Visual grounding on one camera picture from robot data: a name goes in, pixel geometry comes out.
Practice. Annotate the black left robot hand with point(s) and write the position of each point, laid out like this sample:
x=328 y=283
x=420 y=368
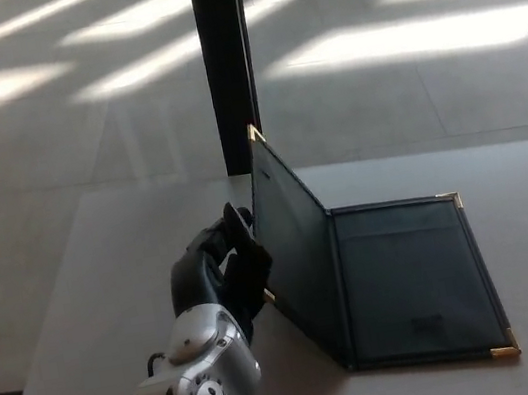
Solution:
x=236 y=273

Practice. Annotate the dark diary with gold corners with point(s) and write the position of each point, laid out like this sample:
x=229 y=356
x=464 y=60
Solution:
x=400 y=281

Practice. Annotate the black vertical pillar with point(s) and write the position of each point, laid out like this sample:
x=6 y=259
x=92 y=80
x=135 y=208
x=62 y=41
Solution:
x=226 y=62

